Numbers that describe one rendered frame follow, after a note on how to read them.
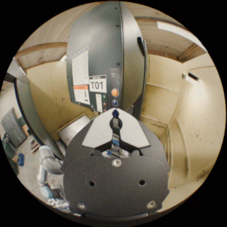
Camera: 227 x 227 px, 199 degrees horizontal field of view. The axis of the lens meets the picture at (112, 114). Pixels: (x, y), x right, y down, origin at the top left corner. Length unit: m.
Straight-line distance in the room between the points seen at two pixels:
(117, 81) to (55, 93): 1.31
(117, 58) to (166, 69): 1.12
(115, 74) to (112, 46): 0.11
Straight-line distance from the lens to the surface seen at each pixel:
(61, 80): 1.48
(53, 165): 0.47
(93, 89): 0.31
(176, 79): 1.34
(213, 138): 0.65
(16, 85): 0.71
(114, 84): 0.24
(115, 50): 0.26
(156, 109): 1.34
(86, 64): 0.34
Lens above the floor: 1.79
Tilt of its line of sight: 32 degrees down
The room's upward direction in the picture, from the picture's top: straight up
